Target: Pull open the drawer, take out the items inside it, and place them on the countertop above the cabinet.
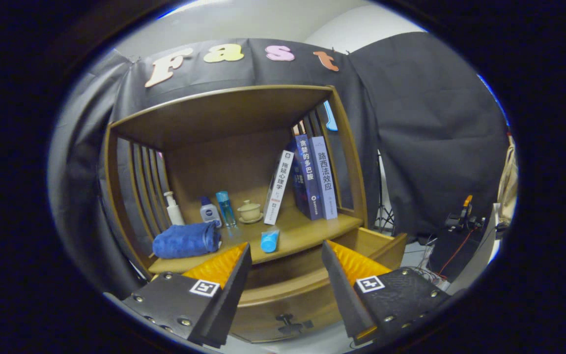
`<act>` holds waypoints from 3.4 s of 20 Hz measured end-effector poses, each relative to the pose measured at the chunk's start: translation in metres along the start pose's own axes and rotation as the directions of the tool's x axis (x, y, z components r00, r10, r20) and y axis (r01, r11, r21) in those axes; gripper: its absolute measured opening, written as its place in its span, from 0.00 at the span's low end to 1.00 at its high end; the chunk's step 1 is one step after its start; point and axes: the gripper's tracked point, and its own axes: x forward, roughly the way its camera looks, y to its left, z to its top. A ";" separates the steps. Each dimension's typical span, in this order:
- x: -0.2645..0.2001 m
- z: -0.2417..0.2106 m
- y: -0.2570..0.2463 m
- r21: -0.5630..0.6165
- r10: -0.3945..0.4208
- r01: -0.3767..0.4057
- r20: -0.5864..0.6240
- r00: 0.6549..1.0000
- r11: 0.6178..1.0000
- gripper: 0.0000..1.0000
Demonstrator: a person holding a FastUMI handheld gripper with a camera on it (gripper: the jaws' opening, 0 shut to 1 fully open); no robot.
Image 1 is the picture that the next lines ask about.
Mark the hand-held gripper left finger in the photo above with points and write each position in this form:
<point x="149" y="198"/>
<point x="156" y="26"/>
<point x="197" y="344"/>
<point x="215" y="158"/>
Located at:
<point x="236" y="295"/>

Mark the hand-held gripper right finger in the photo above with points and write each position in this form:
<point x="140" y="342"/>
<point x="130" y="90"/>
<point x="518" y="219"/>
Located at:
<point x="337" y="295"/>

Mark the wooden drawer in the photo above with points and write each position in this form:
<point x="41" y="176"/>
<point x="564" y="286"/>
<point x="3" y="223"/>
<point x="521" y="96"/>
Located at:
<point x="288" y="305"/>

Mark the blue and white tube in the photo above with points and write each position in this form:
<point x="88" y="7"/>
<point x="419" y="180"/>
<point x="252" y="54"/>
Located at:
<point x="269" y="242"/>

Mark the wooden countertop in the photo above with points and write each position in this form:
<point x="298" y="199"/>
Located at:
<point x="302" y="231"/>

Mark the wooden cabinet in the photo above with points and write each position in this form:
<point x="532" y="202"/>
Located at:
<point x="214" y="162"/>

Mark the rolled blue towel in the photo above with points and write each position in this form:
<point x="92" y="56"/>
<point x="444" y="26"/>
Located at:
<point x="184" y="241"/>

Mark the beige lidded teacup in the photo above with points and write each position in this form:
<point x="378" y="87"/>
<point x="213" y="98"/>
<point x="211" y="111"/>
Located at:
<point x="250" y="212"/>

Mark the white bottle with blue cap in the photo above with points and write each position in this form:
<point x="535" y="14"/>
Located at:
<point x="209" y="214"/>

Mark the clear blue bottle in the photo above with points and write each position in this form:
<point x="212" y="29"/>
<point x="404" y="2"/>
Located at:
<point x="225" y="209"/>

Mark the black light stand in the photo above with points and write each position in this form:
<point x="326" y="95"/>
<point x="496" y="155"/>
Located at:
<point x="385" y="216"/>

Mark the white pump bottle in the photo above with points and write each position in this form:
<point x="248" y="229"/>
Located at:
<point x="175" y="214"/>

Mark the light purple book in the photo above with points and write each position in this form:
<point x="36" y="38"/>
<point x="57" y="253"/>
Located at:
<point x="325" y="182"/>

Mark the white book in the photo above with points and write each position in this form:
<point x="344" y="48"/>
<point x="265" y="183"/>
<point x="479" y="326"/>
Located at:
<point x="278" y="189"/>

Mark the dark blue book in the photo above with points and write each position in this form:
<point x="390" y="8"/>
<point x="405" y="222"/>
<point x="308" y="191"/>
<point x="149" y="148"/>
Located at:
<point x="310" y="182"/>

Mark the black case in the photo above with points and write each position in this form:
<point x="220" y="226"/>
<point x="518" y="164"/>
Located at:
<point x="455" y="250"/>

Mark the orange and black device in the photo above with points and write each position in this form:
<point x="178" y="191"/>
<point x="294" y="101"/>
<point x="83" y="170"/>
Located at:
<point x="466" y="211"/>

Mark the black backdrop cloth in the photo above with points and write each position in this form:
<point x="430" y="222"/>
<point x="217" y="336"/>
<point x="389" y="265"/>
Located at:
<point x="435" y="123"/>

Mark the beige cloth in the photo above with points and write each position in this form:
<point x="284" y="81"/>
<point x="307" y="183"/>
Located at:
<point x="509" y="182"/>

